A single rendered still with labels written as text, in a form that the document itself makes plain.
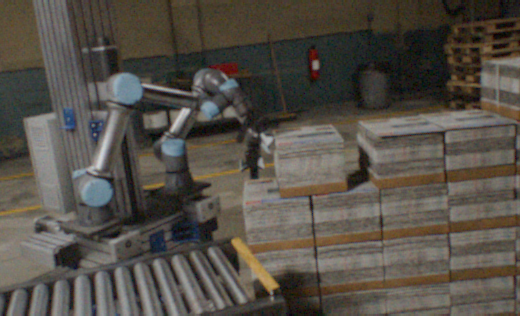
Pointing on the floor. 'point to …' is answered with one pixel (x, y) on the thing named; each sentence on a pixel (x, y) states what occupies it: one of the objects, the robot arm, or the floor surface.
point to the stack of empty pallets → (512, 43)
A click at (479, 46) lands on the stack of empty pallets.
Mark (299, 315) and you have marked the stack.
